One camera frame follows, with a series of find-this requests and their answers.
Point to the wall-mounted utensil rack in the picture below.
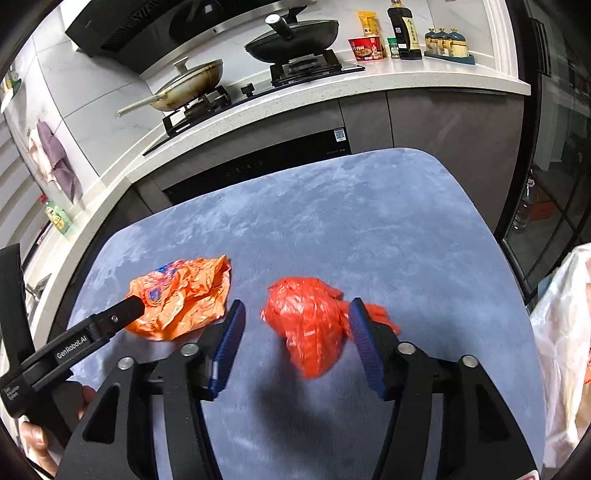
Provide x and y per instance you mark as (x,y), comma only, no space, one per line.
(11,85)

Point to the orange crinkled snack wrapper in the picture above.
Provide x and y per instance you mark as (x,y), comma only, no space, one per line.
(184,295)

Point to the yellow food packet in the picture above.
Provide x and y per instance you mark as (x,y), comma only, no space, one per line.
(369,23)

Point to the black wok with lid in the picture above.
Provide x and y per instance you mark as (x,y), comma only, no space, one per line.
(295,44)

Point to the silver pan with lid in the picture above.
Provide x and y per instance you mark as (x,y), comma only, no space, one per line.
(194,83)

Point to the black gas stove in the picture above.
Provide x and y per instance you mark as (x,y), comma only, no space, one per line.
(258,90)

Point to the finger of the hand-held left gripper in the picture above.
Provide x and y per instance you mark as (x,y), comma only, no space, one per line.
(124,311)

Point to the green dish soap bottle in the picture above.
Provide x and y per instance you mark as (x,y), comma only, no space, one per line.
(57,219)

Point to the small green-capped jar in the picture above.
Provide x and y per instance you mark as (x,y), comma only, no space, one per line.
(393,48)

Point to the red instant noodle cup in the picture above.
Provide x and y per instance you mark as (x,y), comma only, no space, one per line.
(367,50)

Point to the blue-lidded condiment jar set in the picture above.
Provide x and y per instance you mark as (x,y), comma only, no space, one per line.
(445,44)

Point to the pink hanging towel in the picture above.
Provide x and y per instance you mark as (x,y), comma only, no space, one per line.
(37,157)

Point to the grey kitchen cabinet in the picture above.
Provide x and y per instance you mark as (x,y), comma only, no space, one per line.
(438,120)

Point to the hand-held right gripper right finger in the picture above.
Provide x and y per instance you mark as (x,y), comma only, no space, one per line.
(364,350)

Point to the bin with white plastic liner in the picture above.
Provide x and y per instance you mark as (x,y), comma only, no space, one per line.
(563,332)

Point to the purple hanging towel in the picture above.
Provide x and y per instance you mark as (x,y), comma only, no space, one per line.
(57,161)

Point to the black range hood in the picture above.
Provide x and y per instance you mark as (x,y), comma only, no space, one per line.
(138,32)

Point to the dark soy sauce bottle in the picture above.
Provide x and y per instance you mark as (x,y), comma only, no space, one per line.
(406,32)

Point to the metal faucet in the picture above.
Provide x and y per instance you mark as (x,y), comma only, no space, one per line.
(37,288)

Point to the person's left hand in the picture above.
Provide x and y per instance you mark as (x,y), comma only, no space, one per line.
(34,436)

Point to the black built-in oven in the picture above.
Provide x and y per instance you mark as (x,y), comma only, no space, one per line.
(277,157)

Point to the clear water bottle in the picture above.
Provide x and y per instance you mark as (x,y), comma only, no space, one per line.
(521,212)

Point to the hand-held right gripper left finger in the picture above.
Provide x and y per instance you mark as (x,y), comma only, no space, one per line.
(228,341)

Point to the red plastic bag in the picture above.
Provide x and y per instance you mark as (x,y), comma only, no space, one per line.
(304,318)

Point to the black framed glass door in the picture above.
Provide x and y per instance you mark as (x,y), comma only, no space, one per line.
(554,115)

